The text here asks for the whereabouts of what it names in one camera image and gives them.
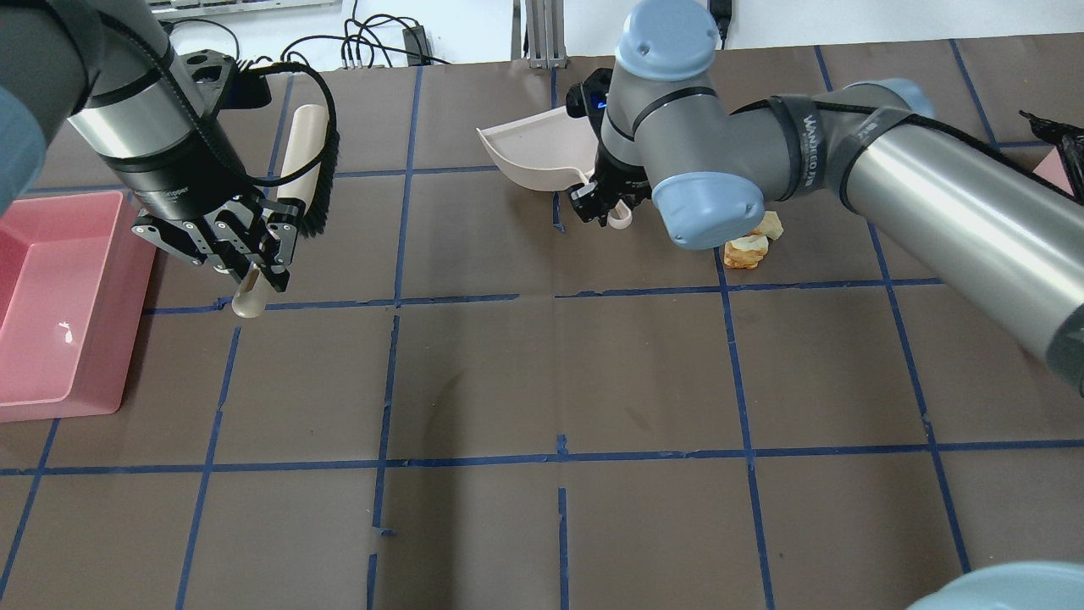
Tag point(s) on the pink bin with black bag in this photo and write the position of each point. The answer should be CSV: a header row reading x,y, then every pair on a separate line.
x,y
1063,167

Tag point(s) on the white hand brush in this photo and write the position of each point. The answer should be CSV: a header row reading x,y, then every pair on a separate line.
x,y
307,136

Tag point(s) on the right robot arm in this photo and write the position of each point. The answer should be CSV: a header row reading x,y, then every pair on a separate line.
x,y
1003,237

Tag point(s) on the pale food chunk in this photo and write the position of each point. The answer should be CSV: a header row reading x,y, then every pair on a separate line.
x,y
745,253
770,226

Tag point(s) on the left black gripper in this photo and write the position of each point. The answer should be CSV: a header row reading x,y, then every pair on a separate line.
x,y
180,187

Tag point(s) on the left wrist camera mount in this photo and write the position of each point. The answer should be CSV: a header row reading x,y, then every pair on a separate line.
x,y
223,84

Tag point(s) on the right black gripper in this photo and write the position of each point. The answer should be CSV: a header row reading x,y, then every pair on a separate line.
x,y
611,181

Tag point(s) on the black power adapter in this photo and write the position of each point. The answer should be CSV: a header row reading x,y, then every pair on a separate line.
x,y
416,46

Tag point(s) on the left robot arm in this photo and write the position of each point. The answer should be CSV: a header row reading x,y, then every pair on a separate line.
x,y
110,71

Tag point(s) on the aluminium frame post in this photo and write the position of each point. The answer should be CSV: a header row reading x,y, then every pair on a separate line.
x,y
544,34

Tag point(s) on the white plastic dustpan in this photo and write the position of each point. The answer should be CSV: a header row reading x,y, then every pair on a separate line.
x,y
544,152

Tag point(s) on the pink plastic bin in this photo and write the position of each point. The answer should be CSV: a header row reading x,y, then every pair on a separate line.
x,y
75,280

